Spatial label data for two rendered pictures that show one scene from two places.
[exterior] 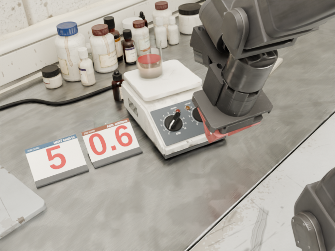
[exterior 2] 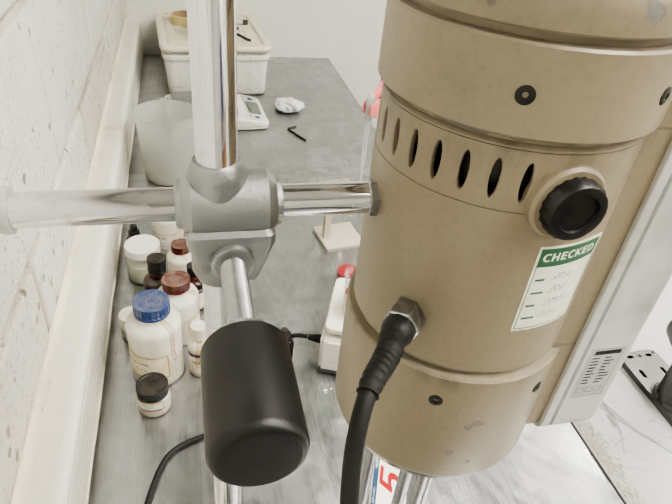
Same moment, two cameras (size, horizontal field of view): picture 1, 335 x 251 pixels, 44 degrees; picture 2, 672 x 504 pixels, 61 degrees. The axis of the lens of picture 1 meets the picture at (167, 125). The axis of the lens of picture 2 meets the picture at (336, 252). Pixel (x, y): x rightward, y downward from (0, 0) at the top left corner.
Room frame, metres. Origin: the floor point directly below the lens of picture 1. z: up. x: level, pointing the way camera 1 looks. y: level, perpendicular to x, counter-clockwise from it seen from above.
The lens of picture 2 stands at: (0.48, 0.60, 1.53)
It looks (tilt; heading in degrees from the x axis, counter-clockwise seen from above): 36 degrees down; 297
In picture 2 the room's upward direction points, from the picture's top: 6 degrees clockwise
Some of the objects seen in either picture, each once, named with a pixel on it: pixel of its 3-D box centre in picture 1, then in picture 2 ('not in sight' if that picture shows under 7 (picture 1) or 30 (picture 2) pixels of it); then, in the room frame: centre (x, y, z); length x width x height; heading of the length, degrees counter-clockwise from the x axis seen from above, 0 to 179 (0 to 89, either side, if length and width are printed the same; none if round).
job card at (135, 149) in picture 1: (111, 142); not in sight; (0.61, 0.10, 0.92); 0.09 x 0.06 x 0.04; 112
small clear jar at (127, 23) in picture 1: (133, 32); (143, 259); (1.11, 0.07, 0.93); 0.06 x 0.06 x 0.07
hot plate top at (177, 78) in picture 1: (161, 78); (370, 309); (0.72, 0.00, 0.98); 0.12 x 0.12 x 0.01; 22
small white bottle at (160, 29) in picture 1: (160, 32); not in sight; (1.07, 0.00, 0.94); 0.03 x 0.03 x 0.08
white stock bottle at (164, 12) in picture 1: (162, 20); (167, 225); (1.14, -0.01, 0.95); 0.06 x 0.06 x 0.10
